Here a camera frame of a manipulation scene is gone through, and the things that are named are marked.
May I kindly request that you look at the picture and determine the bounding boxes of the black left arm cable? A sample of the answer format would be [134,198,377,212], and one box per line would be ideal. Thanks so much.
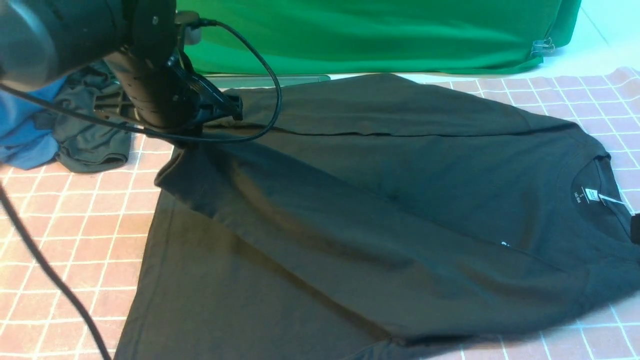
[0,17,283,360]

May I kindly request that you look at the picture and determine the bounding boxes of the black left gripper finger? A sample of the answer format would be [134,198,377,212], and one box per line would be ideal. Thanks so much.
[175,52,243,122]

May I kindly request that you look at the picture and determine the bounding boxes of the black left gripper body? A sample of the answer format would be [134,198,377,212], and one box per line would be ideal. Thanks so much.
[104,47,211,137]

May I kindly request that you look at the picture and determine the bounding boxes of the metal binder clip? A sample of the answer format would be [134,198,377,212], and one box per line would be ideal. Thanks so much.
[530,38,556,57]

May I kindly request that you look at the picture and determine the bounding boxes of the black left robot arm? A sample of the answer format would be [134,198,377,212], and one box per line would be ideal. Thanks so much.
[0,0,243,135]

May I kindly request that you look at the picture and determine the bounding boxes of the dark gray long-sleeve shirt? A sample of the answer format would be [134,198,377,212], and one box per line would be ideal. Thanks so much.
[115,74,639,360]

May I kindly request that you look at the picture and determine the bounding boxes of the crumpled dark gray garment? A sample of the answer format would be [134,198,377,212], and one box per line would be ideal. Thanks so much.
[33,60,132,174]

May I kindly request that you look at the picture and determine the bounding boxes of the gray metal bar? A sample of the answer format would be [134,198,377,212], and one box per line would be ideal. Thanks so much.
[205,74,331,89]

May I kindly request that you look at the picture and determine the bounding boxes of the green backdrop cloth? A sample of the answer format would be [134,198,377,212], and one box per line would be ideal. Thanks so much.
[177,0,581,75]

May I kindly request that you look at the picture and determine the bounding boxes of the blue crumpled garment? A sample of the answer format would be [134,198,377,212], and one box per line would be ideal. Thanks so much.
[0,90,58,170]

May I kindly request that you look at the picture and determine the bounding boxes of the pink checkered tablecloth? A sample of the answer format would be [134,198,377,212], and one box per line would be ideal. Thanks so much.
[0,66,640,360]

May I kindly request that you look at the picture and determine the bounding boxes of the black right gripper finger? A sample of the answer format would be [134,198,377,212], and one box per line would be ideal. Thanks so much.
[630,214,640,245]

